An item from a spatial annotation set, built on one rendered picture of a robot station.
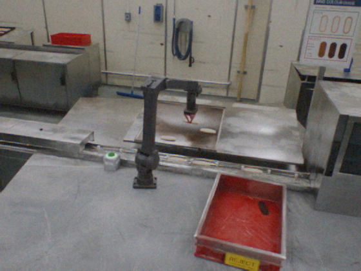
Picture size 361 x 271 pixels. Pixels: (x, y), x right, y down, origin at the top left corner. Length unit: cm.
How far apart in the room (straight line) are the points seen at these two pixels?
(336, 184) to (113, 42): 480
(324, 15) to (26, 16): 527
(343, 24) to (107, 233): 192
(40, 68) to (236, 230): 363
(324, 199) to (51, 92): 371
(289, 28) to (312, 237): 384
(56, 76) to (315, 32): 318
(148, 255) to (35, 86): 368
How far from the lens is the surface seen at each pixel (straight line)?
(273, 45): 497
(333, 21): 239
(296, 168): 192
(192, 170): 168
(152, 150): 152
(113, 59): 582
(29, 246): 139
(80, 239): 136
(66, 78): 434
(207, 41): 530
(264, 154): 185
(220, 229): 138
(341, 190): 158
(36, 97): 470
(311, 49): 239
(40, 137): 197
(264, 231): 142
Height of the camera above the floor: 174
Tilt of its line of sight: 25 degrees down
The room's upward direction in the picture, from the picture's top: 2 degrees clockwise
